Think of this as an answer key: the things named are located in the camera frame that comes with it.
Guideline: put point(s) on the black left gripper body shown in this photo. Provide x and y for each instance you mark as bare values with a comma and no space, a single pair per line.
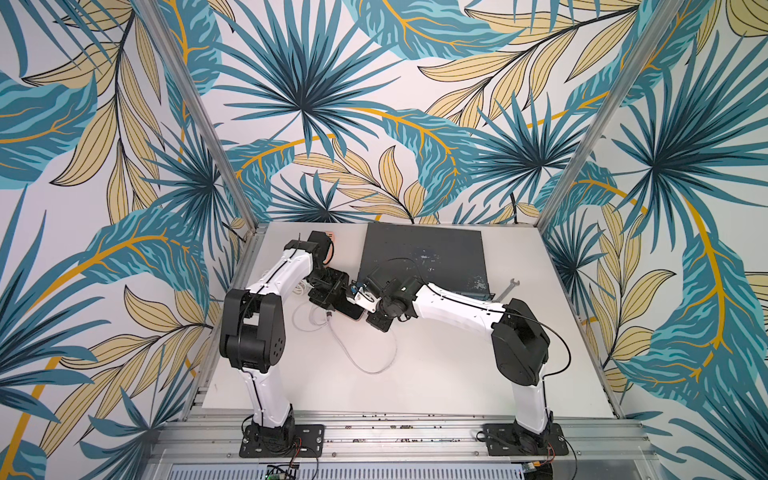
326,281

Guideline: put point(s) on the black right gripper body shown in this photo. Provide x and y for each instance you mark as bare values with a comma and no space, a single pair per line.
377,309

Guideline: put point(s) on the black phone pink case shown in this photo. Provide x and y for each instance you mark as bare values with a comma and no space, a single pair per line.
347,308

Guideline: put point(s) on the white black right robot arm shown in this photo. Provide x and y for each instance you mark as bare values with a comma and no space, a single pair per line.
520,344

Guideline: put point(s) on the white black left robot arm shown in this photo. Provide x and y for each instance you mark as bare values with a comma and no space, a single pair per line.
253,336

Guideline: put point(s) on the orange power strip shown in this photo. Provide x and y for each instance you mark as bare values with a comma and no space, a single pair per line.
331,250

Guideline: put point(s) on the silver open-end wrench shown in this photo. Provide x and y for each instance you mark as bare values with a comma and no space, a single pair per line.
506,292

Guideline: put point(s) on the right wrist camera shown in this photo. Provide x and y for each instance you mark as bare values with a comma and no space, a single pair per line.
369,292

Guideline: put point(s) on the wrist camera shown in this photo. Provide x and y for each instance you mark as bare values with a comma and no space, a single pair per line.
319,246
369,292

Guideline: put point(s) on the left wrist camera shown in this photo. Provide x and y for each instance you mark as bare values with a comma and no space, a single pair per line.
319,246

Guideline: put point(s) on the grey blue network switch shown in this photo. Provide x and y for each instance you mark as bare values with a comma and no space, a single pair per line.
452,259

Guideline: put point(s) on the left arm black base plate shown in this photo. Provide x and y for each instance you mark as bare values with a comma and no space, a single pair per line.
304,441

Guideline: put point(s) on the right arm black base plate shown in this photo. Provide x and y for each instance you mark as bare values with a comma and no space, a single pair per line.
512,440

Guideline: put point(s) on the left aluminium frame post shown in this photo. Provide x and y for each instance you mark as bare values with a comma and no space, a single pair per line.
160,33

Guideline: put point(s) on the aluminium frame post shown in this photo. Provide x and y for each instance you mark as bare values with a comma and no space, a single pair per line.
160,33
647,42

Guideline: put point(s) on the aluminium front rail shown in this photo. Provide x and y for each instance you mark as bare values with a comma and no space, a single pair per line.
214,435

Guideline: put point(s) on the right aluminium frame post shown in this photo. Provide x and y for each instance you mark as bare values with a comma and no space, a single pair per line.
647,42

